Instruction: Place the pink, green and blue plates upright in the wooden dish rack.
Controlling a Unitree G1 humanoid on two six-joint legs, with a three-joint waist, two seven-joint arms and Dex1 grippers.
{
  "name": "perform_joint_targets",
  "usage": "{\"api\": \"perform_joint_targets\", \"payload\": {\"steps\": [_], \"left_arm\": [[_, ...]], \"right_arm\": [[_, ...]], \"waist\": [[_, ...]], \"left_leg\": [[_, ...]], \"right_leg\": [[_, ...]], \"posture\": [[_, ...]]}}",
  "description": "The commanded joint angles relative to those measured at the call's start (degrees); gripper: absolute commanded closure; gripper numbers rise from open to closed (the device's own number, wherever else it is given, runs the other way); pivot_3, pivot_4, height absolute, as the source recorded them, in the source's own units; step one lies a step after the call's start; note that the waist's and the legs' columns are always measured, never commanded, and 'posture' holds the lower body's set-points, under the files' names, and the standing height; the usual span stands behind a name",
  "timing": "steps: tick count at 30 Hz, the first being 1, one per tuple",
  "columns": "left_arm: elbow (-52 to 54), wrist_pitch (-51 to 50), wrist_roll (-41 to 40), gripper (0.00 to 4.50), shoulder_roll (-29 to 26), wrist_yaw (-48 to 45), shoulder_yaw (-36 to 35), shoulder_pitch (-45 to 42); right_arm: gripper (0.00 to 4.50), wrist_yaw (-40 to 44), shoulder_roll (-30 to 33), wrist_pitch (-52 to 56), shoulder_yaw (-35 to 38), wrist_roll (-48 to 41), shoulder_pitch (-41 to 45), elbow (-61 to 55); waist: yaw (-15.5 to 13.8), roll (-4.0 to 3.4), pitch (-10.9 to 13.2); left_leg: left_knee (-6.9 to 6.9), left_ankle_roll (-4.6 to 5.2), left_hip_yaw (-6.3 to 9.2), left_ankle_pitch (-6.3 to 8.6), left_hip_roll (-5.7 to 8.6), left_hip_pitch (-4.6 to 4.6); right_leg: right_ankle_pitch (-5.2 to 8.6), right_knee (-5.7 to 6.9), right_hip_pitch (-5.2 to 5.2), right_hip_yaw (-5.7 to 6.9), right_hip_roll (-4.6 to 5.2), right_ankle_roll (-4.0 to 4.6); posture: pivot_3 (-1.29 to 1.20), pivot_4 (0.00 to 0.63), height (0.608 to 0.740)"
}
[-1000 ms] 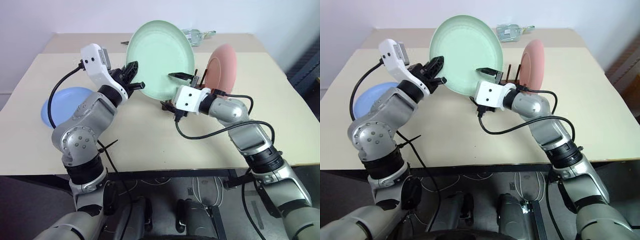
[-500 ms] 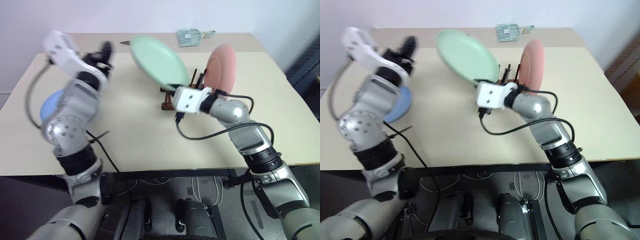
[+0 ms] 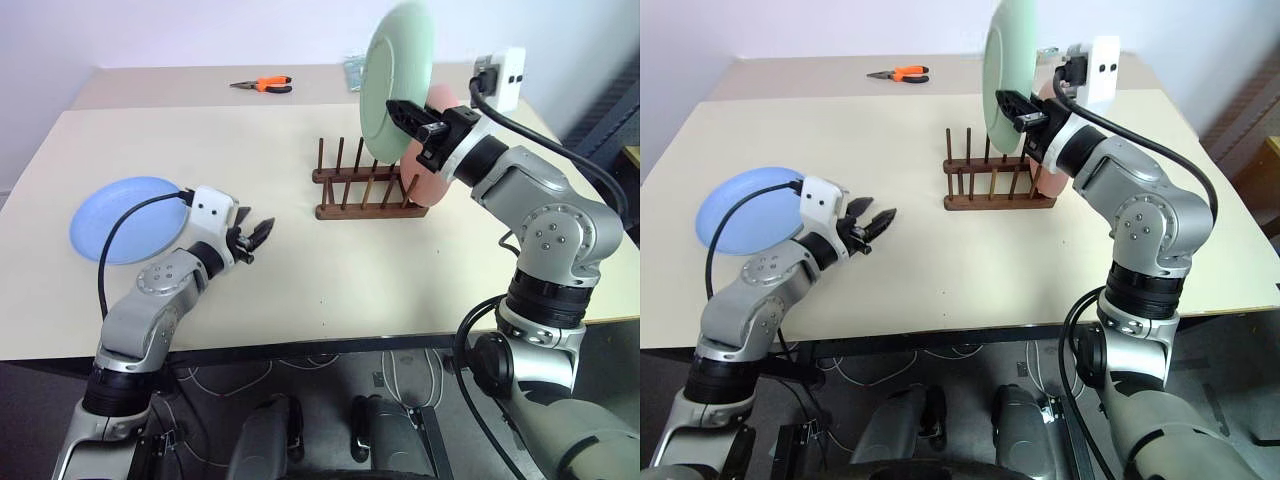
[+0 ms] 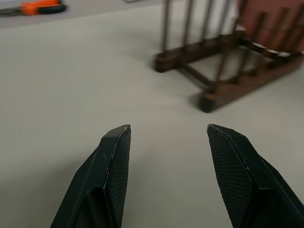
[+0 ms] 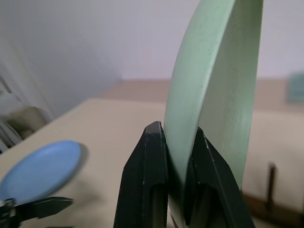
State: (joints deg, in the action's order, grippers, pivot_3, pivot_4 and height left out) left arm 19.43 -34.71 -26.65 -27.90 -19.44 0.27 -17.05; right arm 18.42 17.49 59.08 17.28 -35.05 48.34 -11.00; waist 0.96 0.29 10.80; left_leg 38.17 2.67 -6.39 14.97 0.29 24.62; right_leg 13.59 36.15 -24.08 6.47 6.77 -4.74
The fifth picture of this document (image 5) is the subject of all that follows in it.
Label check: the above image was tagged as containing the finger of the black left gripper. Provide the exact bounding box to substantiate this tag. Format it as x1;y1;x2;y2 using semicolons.
13;196;74;220

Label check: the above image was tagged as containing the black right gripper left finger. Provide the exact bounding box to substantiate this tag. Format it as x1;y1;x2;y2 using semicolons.
113;121;170;228

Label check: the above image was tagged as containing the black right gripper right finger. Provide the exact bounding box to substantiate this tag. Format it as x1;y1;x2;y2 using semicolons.
183;126;256;228

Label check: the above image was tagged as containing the blue plate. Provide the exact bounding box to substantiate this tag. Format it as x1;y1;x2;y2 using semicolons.
0;140;89;206

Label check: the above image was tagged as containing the green plate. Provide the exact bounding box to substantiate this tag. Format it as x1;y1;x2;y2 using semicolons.
163;0;264;228

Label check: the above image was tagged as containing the wooden dish rack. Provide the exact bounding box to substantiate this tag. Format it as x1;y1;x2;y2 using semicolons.
240;161;304;228

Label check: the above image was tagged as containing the teal box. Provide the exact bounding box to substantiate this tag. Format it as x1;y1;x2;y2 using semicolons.
286;72;304;103

